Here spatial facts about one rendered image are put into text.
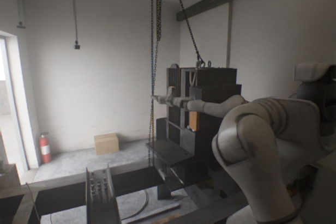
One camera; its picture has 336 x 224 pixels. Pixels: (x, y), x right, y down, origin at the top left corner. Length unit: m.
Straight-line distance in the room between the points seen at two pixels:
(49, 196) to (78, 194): 0.23
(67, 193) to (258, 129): 1.77
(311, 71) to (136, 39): 3.33
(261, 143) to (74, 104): 3.41
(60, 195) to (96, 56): 2.37
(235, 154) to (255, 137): 0.05
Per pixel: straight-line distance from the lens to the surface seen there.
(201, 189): 1.59
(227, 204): 1.52
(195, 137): 1.47
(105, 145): 3.48
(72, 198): 1.97
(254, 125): 0.37
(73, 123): 3.69
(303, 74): 0.51
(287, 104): 0.48
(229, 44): 2.81
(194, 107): 1.01
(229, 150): 0.38
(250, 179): 0.38
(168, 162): 1.45
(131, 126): 3.81
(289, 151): 0.55
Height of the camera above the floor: 1.67
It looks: 12 degrees down
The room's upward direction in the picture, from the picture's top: straight up
